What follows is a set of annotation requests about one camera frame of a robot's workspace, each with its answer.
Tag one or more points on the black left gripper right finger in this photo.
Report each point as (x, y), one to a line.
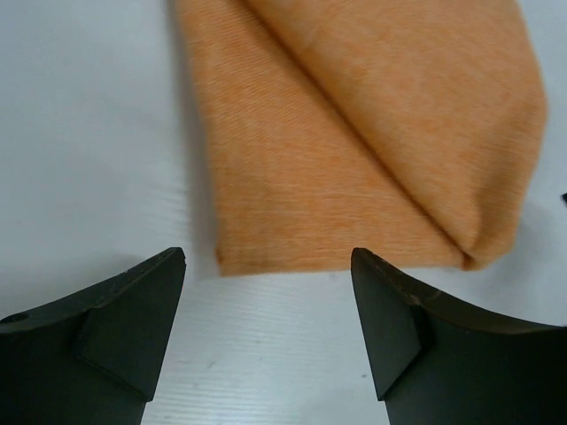
(436, 359)

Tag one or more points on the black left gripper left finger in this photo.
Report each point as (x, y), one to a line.
(95, 356)

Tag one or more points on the orange cloth placemat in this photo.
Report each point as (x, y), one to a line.
(409, 128)

